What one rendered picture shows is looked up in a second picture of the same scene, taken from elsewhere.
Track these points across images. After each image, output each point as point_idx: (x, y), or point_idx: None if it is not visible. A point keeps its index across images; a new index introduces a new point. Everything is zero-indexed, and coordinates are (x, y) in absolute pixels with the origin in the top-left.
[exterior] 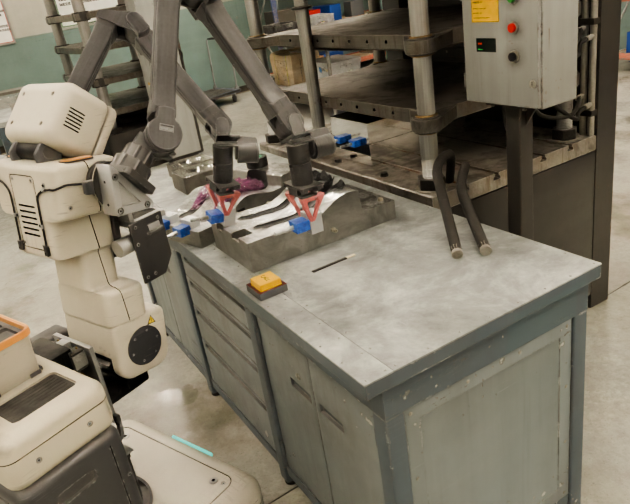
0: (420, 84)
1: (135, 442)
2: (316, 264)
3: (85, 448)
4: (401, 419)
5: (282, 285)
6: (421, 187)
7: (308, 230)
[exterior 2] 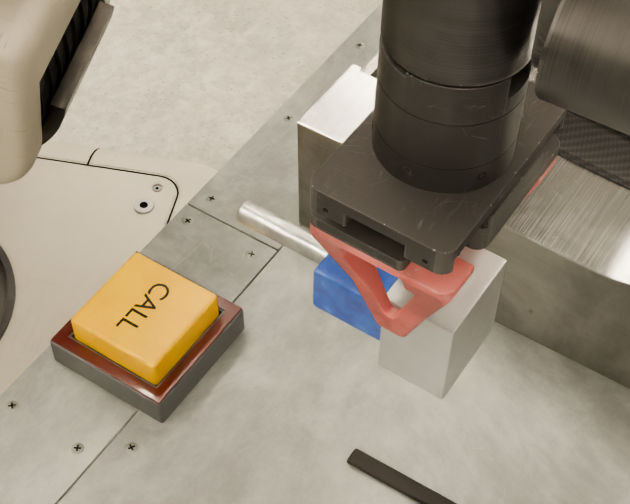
0: None
1: (128, 239)
2: (434, 440)
3: None
4: None
5: (141, 394)
6: None
7: (369, 335)
